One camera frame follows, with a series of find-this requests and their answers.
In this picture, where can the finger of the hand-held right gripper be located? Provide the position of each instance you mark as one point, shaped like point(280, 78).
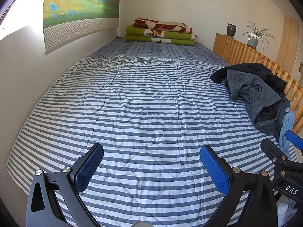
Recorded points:
point(294, 138)
point(274, 151)

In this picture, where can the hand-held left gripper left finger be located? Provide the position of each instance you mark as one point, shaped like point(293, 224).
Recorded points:
point(88, 167)

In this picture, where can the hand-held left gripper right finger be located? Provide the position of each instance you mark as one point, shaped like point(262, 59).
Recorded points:
point(216, 167)

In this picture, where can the grey houndstooth garment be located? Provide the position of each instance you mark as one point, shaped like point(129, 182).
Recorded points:
point(255, 92)

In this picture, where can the light blue garment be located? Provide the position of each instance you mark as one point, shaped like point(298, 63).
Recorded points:
point(287, 123)

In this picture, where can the white cloth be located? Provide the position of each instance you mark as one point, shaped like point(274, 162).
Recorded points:
point(285, 215)

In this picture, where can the black garment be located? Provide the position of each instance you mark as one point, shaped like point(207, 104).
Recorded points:
point(251, 68)

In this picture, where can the grey white striped quilt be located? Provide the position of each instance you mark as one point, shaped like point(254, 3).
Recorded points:
point(142, 99)

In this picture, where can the wooden door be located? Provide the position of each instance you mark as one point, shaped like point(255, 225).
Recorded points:
point(288, 42)

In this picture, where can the wooden slatted headboard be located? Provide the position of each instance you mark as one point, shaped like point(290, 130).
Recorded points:
point(236, 49)

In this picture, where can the potted plant in pale pot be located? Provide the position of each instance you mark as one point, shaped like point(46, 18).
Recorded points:
point(252, 40)

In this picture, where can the dark ceramic vase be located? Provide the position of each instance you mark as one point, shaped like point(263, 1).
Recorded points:
point(231, 30)

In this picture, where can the red cream floral folded blanket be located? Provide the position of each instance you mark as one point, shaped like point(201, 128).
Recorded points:
point(163, 26)

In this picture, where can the landscape wall scroll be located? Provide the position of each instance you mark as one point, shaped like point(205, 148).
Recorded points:
point(82, 4)

